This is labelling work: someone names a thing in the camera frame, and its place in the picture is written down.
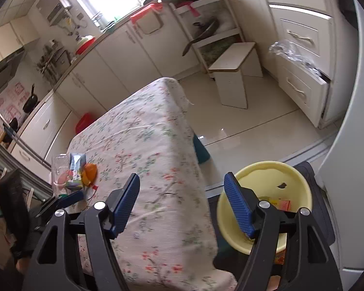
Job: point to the orange peel piece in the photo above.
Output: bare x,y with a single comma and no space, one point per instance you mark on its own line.
88,174

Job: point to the white drawer cabinet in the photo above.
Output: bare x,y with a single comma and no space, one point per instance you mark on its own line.
321,83

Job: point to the white wooden stool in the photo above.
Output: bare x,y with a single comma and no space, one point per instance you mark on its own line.
239,62

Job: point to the floral tablecloth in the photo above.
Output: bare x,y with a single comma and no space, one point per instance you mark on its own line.
169,241

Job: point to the white water heater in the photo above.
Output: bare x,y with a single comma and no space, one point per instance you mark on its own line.
53,10

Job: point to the clear plastic bag in drawer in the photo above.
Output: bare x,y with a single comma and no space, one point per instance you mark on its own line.
287,50

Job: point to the dish drying rack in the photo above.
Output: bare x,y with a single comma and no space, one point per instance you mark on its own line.
54,63

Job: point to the range hood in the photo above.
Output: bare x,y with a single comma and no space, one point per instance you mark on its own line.
9,65

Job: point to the black frying pan on stove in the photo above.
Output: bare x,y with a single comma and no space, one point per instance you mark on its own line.
31,102

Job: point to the red cloth on cabinet door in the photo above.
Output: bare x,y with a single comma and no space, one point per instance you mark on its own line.
151,7

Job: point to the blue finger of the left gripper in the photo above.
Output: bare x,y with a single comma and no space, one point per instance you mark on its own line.
71,199

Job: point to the red basin with lid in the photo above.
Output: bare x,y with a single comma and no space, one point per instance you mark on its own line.
83,43

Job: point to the white refrigerator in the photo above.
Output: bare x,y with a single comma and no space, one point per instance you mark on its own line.
342,174

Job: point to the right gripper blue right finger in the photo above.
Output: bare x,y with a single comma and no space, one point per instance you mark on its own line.
243,202

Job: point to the yellow trash bucket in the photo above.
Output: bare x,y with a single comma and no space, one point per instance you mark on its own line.
276,185

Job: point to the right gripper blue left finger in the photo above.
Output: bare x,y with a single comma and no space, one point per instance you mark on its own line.
121,204

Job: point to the black floor mat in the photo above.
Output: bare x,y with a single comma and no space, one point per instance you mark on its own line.
293,245

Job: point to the black wok on cart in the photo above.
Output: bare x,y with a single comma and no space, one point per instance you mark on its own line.
205,30

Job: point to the red lined trash bin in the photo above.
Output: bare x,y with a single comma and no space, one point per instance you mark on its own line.
85,121

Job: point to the white base cabinets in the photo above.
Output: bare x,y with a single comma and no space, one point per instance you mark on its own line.
120,62

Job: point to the white tiered kitchen cart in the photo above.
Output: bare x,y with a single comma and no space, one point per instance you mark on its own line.
229,32

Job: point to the blue green milk carton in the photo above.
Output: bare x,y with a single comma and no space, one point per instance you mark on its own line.
76,164

